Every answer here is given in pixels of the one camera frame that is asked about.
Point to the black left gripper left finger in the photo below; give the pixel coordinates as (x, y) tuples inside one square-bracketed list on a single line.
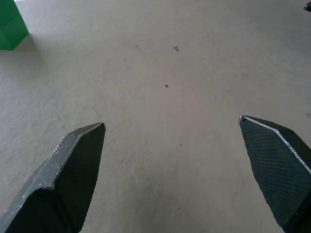
[(65, 184)]

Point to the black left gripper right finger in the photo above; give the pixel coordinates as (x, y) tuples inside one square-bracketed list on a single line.
[(279, 174)]

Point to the green block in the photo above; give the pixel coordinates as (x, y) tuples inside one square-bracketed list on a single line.
[(11, 26)]

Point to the black right gripper tip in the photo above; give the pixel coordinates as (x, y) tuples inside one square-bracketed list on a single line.
[(308, 7)]

